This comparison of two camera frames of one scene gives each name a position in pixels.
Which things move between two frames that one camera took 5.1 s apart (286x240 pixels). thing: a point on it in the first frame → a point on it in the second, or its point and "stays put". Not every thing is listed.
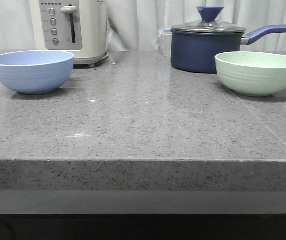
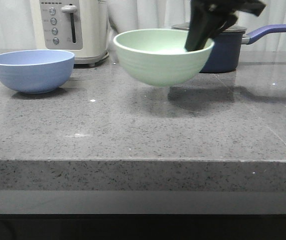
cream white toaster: [79, 27] stays put
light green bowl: [256, 73] → [158, 56]
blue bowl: [33, 72] stays put
